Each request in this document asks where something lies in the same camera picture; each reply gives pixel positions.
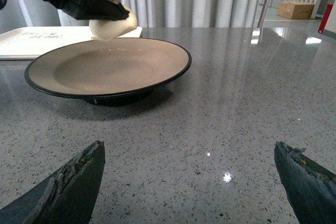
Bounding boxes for red object at right edge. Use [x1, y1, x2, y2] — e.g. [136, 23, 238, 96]
[318, 4, 333, 34]

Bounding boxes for white steamed bun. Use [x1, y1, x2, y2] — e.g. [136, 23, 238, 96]
[89, 6, 138, 40]

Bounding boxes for white bear-print tray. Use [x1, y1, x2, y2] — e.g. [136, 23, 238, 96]
[0, 26, 143, 61]

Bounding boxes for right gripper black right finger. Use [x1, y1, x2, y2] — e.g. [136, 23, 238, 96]
[274, 142, 335, 223]

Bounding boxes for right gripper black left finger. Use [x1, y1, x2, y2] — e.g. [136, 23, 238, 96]
[1, 141, 105, 223]

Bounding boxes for beige plate with black rim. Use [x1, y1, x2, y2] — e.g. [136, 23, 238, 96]
[24, 38, 192, 105]

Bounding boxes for cardboard box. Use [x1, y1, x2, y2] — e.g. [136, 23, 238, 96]
[277, 2, 315, 19]

